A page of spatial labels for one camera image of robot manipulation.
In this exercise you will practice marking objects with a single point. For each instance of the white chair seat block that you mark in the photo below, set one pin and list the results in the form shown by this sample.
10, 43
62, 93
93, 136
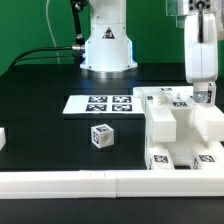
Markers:
183, 150

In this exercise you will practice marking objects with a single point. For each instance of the long white chair side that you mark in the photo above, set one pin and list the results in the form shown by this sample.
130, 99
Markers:
207, 119

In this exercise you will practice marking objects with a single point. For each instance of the white cube with hole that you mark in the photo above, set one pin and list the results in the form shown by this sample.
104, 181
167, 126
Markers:
102, 135

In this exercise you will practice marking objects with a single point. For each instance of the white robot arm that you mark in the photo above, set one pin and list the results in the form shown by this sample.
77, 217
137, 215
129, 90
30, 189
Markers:
115, 36

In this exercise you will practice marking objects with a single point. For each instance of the white piece at left edge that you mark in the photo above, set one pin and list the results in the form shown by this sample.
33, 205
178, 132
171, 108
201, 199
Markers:
2, 138

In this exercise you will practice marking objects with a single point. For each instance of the small white tagged cube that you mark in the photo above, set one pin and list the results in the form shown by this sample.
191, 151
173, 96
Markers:
211, 93

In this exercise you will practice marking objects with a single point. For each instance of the white marker base plate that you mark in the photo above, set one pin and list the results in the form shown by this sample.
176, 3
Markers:
97, 104

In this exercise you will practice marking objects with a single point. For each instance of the white U-shaped border frame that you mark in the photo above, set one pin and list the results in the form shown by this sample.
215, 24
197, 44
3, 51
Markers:
115, 183

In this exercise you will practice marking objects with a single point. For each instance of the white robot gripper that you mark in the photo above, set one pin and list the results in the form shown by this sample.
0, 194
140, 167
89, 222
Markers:
201, 59

